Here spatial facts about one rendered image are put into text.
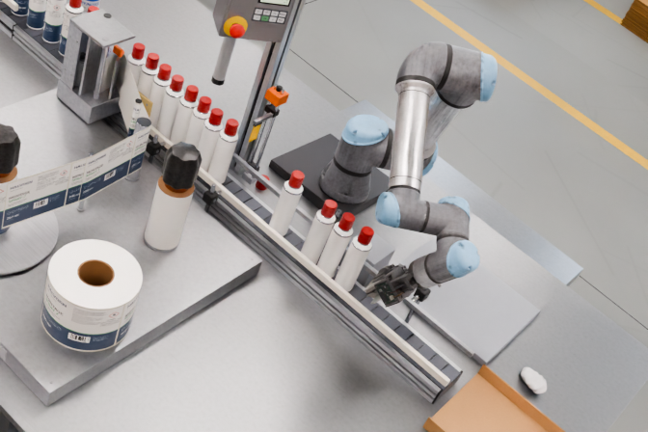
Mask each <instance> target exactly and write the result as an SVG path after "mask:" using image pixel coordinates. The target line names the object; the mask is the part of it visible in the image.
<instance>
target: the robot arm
mask: <svg viewBox="0 0 648 432"><path fill-rule="evenodd" d="M497 75H498V65H497V61H496V59H495V58H494V57H493V56H492V55H489V54H485V53H483V52H478V51H474V50H470V49H467V48H463V47H459V46H455V45H451V44H447V43H444V42H441V41H431V42H427V43H425V44H422V45H420V46H419V47H417V48H416V49H414V50H413V51H412V52H411V53H410V54H409V55H408V56H407V57H406V59H405V60H404V62H403V63H402V65H401V67H400V69H399V71H398V73H397V77H396V83H395V90H396V92H397V93H398V103H397V112H396V121H395V129H392V128H389V127H388V125H387V124H386V122H385V121H383V120H379V118H378V117H375V116H372V115H358V116H355V117H354V118H351V119H350V120H349V121H348V122H347V124H346V126H345V128H344V129H343V131H342V133H341V138H340V141H339V143H338V146H337V150H336V153H335V156H334V158H333V159H332V160H331V162H330V163H329V164H328V165H327V166H326V167H325V168H324V169H323V171H322V172H321V175H320V177H319V185H320V187H321V189H322V190H323V191H324V192H325V193H326V194H327V195H328V196H329V197H331V198H333V199H334V200H337V201H339V202H342V203H362V202H364V201H365V200H366V199H367V197H368V194H369V192H370V175H371V171H372V169H373V167H376V168H381V169H385V170H390V171H391V173H390V182H389V192H383V193H382V194H381V195H380V196H379V199H378V201H377V205H376V209H375V216H376V220H377V221H378V222H379V223H380V224H383V225H386V226H390V227H393V228H400V229H404V230H412V231H417V232H421V233H426V234H431V235H436V236H437V237H436V244H437V250H436V251H435V252H433V253H430V254H427V255H425V256H421V257H419V258H417V259H416V260H414V261H412V262H411V263H410V265H409V268H407V267H406V265H402V264H401V263H399V264H398V265H395V266H394V264H392V265H387V266H385V267H383V268H382V269H380V270H379V272H378V274H377V276H376V277H375V278H373V279H372V281H371V282H370V283H369V285H368V286H367V288H366V289H365V290H364V291H365V293H366V295H367V296H369V297H371V298H374V299H373V300H372V302H371V303H370V304H375V303H377V302H379V301H380V300H382V301H383V303H384V304H385V306H386V307H389V306H392V305H395V304H397V303H400V302H401V301H403V300H404V299H405V298H406V297H409V296H410V295H411V294H412V293H413V292H414V291H416V288H418V289H425V288H429V287H432V286H435V285H437V286H438V287H440V286H442V284H443V283H446V282H448V281H451V280H454V279H457V278H462V277H464V276H466V275H467V274H469V273H471V272H473V271H474V270H476V268H477V267H478V265H479V261H480V256H479V254H478V252H477V251H478V250H477V248H476V247H475V246H474V244H473V243H472V242H471V241H469V237H470V220H471V217H470V209H469V204H468V202H467V201H466V200H465V199H463V198H461V197H457V196H454V197H451V196H447V197H443V198H441V199H440V200H439V201H438V203H436V202H429V201H424V200H421V199H420V190H421V180H422V177H423V176H425V175H427V174H428V173H429V172H430V171H431V169H432V168H433V166H434V162H435V161H436V159H437V155H438V144H437V142H436V141H437V140H438V138H439V137H440V136H441V135H442V134H443V132H444V131H445V130H446V128H447V127H448V126H449V124H450V123H451V122H452V121H453V119H454V118H455V117H456V116H457V114H458V113H459V112H460V111H461V109H467V108H469V107H471V106H472V105H473V104H474V103H475V102H476V101H477V100H479V101H480V102H482V101H484V102H487V101H488V100H489V99H490V98H491V96H492V94H493V92H494V89H495V86H496V81H497ZM375 288H376V289H375ZM374 289H375V290H374Z"/></svg>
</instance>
